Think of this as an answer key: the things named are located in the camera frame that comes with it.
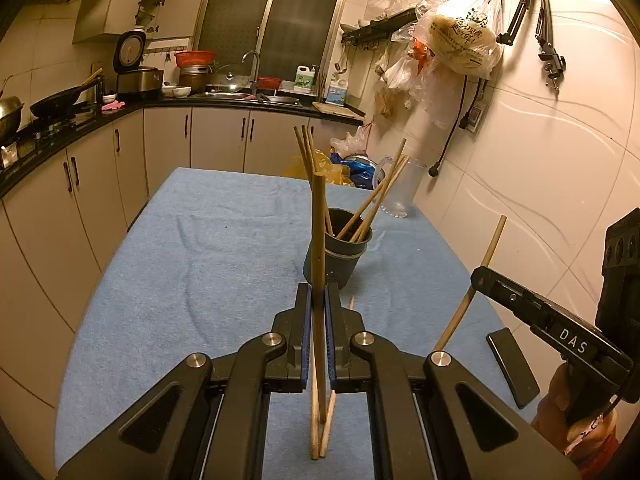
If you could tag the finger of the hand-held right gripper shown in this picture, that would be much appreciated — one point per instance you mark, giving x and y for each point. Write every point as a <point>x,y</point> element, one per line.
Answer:
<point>505,297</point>

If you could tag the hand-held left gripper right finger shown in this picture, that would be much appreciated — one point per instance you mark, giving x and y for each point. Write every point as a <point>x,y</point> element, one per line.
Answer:
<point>329,350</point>

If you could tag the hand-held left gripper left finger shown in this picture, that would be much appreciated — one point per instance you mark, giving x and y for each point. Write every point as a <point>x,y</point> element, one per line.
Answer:
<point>306,350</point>

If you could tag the dark grey utensil holder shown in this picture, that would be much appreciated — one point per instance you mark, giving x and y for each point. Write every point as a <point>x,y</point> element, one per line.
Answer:
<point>340,265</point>

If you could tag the bundle of wooden chopsticks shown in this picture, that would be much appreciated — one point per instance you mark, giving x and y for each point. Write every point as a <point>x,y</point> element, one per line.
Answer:
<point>304,152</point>

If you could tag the person's right forearm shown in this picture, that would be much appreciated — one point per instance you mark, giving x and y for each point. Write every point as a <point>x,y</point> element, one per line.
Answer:
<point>600,442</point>

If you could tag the person's right hand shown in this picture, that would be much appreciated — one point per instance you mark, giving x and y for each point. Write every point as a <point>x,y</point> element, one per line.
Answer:
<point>552,405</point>

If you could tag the blue tablecloth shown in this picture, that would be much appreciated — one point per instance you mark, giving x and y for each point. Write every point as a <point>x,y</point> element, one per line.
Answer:
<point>200,285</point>

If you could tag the clear plastic pitcher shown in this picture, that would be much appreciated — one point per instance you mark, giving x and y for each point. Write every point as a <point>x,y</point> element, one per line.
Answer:
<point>405,190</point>

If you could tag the yellow plastic bag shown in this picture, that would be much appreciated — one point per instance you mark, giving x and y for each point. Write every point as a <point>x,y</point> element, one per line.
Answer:
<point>335,172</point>

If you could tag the blue plastic bag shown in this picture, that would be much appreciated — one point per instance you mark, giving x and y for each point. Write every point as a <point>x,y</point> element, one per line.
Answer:
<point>362,170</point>

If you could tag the white plastic bag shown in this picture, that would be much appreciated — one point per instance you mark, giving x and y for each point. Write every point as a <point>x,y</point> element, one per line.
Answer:
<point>350,142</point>

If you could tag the cream lower cabinets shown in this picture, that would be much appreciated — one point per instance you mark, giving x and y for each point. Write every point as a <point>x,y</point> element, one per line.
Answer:
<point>215,140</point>

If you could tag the cream cabinets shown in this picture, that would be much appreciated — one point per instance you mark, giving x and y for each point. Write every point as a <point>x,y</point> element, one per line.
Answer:
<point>110,15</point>
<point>215,140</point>

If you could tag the wooden cutting board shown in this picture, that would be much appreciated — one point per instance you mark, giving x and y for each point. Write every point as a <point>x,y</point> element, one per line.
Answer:
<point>335,110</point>

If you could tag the steel sink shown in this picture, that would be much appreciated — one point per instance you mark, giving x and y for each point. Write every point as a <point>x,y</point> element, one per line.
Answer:
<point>285,99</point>

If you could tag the hanging clear plastic bag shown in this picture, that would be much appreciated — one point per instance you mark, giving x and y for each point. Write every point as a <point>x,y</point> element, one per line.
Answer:
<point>405,65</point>

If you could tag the blue label detergent bottle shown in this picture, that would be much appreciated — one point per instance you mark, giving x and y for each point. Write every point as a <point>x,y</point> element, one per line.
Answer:
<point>337,92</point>

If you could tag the plastic bag of flatbread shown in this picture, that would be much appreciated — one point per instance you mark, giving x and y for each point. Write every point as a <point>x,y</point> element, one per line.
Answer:
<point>465,40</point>

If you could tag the green label detergent bottle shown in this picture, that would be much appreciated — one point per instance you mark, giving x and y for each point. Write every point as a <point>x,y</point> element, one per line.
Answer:
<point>302,80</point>

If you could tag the red bowl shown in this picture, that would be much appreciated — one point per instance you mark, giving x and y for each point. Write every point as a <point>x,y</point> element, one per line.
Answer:
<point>269,82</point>

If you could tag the chrome faucet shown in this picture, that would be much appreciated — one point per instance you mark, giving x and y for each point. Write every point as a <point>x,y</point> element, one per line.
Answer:
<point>258,72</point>

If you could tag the black kitchen countertop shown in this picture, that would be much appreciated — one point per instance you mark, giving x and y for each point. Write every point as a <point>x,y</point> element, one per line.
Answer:
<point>165,104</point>

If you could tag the glass pot lid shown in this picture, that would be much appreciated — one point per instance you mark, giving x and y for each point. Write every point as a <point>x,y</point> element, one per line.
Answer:
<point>227,77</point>

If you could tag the white bowl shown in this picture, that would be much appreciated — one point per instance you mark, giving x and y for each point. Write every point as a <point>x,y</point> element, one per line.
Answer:
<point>177,91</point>

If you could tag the pink cloth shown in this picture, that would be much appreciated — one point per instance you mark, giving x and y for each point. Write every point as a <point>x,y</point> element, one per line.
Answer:
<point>112,106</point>

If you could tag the red basin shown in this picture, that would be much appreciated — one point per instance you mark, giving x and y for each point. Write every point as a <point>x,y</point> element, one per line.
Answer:
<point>195,57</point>

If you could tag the open rice cooker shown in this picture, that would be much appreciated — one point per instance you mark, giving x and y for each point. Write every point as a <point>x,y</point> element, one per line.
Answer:
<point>140,82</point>

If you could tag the gas stove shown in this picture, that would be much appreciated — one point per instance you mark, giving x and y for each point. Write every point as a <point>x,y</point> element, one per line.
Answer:
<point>50,127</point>

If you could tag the dark sliding window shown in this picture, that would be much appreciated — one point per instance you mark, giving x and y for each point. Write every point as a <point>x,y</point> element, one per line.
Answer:
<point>240,15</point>

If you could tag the wooden spatula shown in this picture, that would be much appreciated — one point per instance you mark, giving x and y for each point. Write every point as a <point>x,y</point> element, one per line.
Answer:
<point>92,77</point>

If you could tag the black wok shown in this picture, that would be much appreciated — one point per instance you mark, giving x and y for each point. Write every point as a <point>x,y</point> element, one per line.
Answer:
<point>55,102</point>

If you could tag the metal pot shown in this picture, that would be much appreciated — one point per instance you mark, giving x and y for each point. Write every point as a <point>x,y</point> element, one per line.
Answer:
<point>10,120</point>

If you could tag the cream upper cabinets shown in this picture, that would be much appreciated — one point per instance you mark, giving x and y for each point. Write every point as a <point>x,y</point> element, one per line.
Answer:
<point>110,15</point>

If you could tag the wall power strip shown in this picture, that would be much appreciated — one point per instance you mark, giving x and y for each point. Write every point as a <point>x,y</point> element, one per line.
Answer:
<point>474,115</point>

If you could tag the black wall hook rack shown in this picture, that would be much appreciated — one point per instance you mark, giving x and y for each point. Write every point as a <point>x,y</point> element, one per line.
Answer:
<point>380,22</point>

